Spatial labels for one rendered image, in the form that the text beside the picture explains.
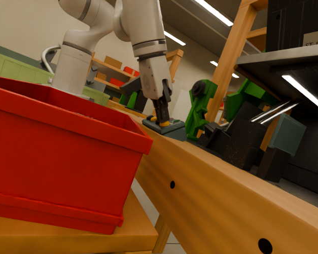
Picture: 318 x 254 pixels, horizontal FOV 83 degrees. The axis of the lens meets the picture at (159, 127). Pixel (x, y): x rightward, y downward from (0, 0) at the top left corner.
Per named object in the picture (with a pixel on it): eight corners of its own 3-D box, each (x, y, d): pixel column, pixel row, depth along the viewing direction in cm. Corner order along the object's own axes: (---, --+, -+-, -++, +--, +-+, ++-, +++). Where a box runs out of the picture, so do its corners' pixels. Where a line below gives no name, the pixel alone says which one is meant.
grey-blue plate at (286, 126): (261, 178, 37) (288, 114, 36) (253, 174, 38) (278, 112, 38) (284, 184, 41) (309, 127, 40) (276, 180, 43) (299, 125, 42)
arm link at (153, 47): (127, 49, 47) (130, 61, 48) (139, 42, 39) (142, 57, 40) (156, 44, 50) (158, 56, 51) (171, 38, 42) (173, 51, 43)
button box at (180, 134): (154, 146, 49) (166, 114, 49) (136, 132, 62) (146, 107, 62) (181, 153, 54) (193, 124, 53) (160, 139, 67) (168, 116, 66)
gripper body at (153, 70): (130, 57, 48) (140, 98, 52) (144, 52, 40) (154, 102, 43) (155, 53, 51) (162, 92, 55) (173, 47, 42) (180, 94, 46)
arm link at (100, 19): (58, 45, 77) (72, -13, 74) (99, 62, 90) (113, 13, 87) (65, 44, 68) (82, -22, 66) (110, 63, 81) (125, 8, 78)
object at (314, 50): (319, 62, 26) (327, 42, 26) (231, 69, 40) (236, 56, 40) (383, 133, 45) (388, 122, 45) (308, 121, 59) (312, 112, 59)
